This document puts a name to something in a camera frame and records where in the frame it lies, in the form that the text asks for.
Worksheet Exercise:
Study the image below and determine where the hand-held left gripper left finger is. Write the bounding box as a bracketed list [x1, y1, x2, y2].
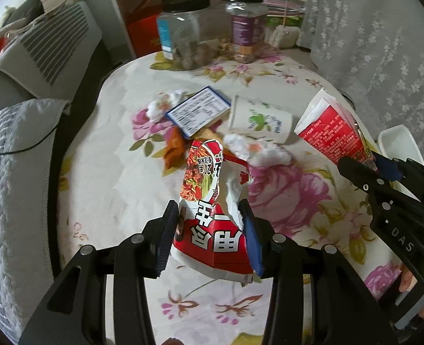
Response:
[18, 199, 180, 345]

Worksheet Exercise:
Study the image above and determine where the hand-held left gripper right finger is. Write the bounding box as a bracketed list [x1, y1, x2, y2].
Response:
[238, 199, 406, 345]

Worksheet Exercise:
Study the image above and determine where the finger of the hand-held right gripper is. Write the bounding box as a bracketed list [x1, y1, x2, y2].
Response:
[338, 156, 396, 216]
[372, 153, 424, 220]

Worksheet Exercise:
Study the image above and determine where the white plastic bin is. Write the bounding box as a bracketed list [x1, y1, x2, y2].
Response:
[377, 125, 424, 191]

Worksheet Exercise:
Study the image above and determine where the red noodle packet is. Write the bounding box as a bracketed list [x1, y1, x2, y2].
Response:
[172, 138, 263, 283]

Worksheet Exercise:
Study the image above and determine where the red and white carton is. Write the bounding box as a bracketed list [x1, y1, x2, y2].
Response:
[294, 88, 376, 169]

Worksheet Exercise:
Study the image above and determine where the person's right hand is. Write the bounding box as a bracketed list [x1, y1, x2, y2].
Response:
[400, 269, 424, 319]

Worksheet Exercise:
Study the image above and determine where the floral tablecloth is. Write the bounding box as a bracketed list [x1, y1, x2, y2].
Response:
[56, 48, 414, 345]

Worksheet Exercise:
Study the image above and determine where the crumpled white tissue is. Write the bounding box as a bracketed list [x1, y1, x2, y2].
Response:
[223, 133, 293, 168]
[147, 90, 188, 120]

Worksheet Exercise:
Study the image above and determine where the orange snack wrapper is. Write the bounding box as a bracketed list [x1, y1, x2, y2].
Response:
[163, 126, 220, 170]

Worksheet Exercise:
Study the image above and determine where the white paper cup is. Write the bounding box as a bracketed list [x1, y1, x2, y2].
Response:
[228, 95, 292, 143]

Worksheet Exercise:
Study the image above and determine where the white lace curtain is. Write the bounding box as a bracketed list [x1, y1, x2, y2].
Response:
[298, 0, 424, 173]

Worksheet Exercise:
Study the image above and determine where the blue cardboard box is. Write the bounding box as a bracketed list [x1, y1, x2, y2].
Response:
[165, 86, 231, 138]

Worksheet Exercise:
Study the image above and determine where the grey striped cushion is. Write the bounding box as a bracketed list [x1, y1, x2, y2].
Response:
[0, 99, 71, 331]

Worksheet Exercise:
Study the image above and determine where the white fluffy bundle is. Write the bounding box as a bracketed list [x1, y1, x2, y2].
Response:
[266, 25, 300, 47]

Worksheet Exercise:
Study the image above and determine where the green box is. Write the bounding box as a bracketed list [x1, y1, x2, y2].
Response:
[266, 16, 300, 29]

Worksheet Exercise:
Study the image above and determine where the clear jar with purple label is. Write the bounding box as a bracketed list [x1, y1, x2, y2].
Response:
[219, 0, 270, 63]

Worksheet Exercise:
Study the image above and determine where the stack of papers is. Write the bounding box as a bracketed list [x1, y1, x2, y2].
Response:
[262, 0, 306, 18]

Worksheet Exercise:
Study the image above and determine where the clear jar with blue label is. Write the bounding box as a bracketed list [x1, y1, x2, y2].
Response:
[157, 0, 221, 70]

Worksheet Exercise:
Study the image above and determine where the striped sofa cover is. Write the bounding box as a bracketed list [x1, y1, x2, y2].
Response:
[4, 2, 103, 99]

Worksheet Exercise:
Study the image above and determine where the black cable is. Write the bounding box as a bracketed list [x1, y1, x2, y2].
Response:
[0, 113, 69, 156]

